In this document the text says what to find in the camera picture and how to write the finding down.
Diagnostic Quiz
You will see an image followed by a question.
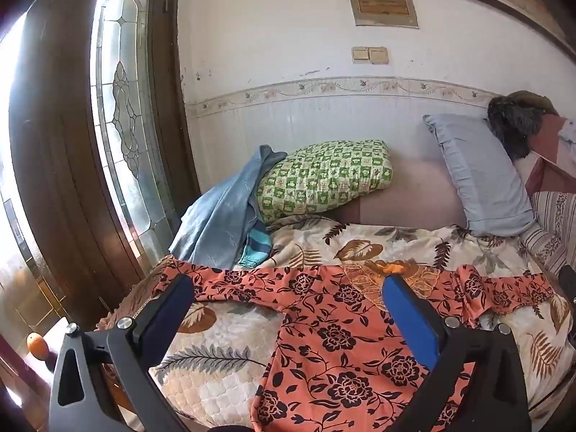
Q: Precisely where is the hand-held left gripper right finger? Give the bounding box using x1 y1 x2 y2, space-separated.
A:
382 274 532 432

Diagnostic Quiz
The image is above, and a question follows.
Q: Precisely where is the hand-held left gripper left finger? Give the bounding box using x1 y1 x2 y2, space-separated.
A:
49 274 195 432

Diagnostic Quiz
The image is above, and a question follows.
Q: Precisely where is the orange floral garment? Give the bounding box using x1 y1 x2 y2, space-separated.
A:
153 258 556 432

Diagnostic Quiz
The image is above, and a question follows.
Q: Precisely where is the beige leaf-print blanket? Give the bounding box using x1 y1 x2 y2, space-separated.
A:
96 213 574 428

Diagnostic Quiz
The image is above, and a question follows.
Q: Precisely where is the striped sofa armrest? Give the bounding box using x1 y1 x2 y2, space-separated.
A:
517 191 576 275

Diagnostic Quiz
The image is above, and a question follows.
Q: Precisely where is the grey-blue knit sweater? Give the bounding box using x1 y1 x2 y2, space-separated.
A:
168 144 288 270

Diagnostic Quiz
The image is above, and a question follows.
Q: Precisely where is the teal striped knit sweater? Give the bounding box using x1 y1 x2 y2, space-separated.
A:
238 220 273 268

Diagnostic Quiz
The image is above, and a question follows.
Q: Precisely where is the pinkish sofa backrest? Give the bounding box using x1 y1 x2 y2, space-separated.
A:
335 155 469 232

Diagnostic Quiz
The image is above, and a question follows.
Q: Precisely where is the grey-blue pillow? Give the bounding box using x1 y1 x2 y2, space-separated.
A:
422 113 537 237

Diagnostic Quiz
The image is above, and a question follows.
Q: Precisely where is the red and pink cloth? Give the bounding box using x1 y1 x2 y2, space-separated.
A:
524 114 576 199

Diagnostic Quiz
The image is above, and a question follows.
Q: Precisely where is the orange fruit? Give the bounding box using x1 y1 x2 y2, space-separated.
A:
27 332 48 361

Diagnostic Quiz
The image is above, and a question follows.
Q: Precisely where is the green patterned pillow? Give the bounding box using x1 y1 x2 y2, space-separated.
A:
256 139 393 225

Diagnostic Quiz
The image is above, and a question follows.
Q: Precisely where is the dark furry cloth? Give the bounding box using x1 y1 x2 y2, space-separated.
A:
487 95 543 160

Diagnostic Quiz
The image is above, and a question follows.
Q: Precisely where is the brown cloth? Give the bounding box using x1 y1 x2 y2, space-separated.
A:
508 91 559 115

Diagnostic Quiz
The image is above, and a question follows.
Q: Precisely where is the dark wooden door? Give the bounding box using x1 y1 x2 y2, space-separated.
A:
0 0 201 325

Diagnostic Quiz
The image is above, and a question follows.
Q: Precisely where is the leaded glass door panel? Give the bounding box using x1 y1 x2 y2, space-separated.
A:
91 0 174 262

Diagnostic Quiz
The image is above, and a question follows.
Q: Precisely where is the wall plaque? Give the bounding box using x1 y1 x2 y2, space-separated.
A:
346 0 419 28

